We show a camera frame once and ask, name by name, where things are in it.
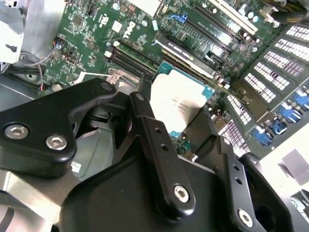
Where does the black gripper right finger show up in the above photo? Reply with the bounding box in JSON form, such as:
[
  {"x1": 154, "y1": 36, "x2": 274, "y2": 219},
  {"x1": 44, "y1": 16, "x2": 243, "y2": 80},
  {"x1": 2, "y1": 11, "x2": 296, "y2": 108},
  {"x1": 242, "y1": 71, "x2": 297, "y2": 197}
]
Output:
[{"x1": 188, "y1": 111, "x2": 300, "y2": 232}]

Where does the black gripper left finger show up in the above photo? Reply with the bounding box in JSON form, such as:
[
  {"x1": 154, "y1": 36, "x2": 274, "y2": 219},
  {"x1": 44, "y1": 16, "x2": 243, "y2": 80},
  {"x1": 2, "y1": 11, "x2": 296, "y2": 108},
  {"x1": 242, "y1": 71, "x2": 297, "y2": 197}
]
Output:
[{"x1": 0, "y1": 77, "x2": 197, "y2": 222}]

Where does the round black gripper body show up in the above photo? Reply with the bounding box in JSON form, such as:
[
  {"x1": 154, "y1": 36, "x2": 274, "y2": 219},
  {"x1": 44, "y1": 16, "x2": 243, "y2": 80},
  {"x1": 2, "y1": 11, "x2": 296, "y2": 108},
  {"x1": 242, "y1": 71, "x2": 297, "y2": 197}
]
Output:
[{"x1": 50, "y1": 152, "x2": 232, "y2": 232}]

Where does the silver green CPU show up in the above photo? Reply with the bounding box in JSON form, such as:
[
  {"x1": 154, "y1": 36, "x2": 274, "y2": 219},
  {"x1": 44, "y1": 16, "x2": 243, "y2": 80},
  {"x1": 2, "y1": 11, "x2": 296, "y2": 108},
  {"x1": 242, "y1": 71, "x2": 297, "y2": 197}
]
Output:
[{"x1": 149, "y1": 60, "x2": 215, "y2": 137}]

